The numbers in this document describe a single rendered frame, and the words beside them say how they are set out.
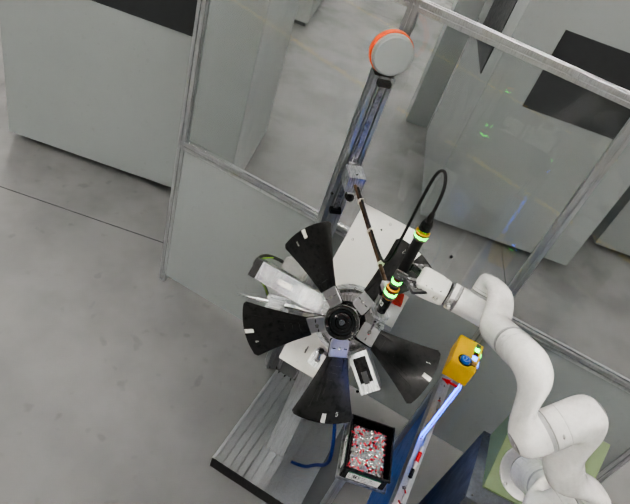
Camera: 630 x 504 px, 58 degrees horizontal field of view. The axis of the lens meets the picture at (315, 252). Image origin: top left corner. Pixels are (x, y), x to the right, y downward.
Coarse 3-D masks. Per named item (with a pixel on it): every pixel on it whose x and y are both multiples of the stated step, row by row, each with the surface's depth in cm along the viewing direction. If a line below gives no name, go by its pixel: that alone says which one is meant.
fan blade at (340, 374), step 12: (324, 360) 193; (336, 360) 196; (324, 372) 194; (336, 372) 196; (312, 384) 192; (324, 384) 194; (336, 384) 197; (348, 384) 200; (312, 396) 193; (324, 396) 194; (336, 396) 197; (348, 396) 200; (300, 408) 192; (312, 408) 193; (324, 408) 195; (336, 408) 197; (348, 408) 199; (312, 420) 194; (336, 420) 197; (348, 420) 199
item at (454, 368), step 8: (464, 336) 225; (456, 344) 222; (464, 344) 222; (472, 344) 223; (456, 352) 217; (464, 352) 219; (472, 352) 220; (480, 352) 221; (448, 360) 219; (456, 360) 214; (472, 360) 217; (448, 368) 217; (456, 368) 215; (464, 368) 213; (472, 368) 214; (448, 376) 219; (456, 376) 217; (464, 376) 215; (464, 384) 217
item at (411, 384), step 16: (384, 336) 196; (384, 352) 192; (400, 352) 194; (416, 352) 196; (432, 352) 198; (384, 368) 190; (400, 368) 191; (416, 368) 193; (432, 368) 194; (400, 384) 189; (416, 384) 190
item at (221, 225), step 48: (192, 192) 297; (240, 192) 283; (192, 240) 316; (240, 240) 300; (288, 240) 285; (336, 240) 272; (192, 288) 338; (240, 288) 320; (432, 336) 276; (384, 384) 308; (432, 384) 293; (480, 384) 279; (576, 384) 254; (432, 432) 311; (480, 432) 295; (624, 432) 256
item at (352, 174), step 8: (344, 168) 227; (352, 168) 226; (360, 168) 227; (344, 176) 226; (352, 176) 221; (360, 176) 223; (344, 184) 225; (352, 184) 223; (360, 184) 223; (352, 192) 226
